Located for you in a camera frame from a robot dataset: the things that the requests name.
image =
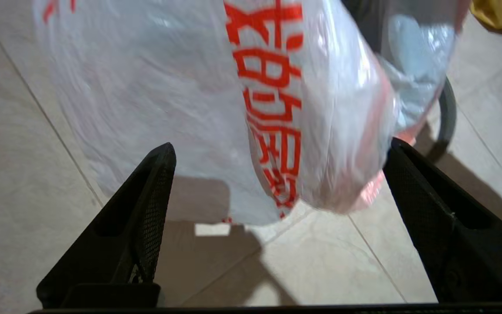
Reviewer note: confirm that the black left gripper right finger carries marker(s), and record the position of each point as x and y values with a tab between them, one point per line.
464	248

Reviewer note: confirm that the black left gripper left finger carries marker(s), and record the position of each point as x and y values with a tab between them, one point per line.
116	244

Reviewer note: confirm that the white red bin liner bag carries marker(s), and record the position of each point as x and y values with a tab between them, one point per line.
168	96

